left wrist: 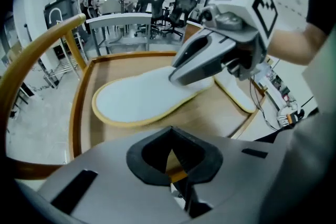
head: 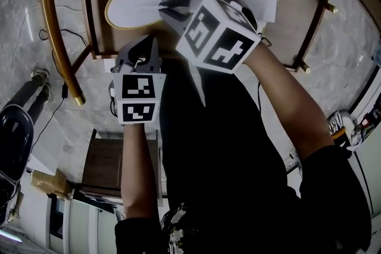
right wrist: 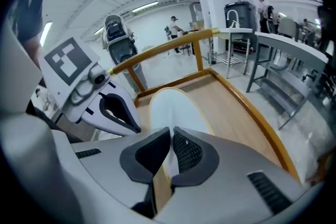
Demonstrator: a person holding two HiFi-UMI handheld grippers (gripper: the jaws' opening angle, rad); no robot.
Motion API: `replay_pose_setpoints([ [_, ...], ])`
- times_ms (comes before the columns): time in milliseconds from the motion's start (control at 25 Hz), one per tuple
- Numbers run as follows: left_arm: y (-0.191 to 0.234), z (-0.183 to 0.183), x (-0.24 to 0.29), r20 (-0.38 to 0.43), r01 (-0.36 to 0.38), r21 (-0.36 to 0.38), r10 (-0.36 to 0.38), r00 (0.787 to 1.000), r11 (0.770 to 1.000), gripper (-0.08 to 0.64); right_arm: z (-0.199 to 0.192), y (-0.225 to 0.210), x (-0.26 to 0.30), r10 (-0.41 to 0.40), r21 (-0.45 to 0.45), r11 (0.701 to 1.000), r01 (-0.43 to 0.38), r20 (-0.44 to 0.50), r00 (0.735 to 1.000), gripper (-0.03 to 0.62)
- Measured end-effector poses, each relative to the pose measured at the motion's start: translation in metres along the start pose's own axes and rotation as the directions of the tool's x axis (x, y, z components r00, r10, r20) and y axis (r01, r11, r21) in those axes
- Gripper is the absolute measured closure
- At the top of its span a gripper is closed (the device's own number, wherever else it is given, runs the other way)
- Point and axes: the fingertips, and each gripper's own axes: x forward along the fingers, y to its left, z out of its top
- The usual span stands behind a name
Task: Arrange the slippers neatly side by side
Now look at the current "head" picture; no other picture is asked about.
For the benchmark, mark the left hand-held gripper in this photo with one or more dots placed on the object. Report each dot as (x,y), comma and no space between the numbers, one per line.
(138,101)

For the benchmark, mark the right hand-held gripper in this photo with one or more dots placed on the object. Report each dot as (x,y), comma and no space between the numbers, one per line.
(220,44)

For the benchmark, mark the person's left forearm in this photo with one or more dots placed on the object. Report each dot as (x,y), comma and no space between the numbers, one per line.
(138,172)

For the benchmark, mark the person's right forearm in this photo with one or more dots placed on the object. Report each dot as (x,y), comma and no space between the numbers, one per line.
(291,104)

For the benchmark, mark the dark wooden cabinet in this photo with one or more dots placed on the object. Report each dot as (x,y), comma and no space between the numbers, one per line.
(101,163)

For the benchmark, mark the person's dark clothed body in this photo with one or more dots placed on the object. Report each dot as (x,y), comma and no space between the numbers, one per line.
(223,157)

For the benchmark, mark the cardboard box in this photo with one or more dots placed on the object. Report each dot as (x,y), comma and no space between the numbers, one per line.
(50,183)

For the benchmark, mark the white appliance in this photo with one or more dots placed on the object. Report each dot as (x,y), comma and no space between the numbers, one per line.
(80,223)

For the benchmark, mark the pile of household items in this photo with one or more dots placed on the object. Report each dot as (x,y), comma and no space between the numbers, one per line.
(354,128)

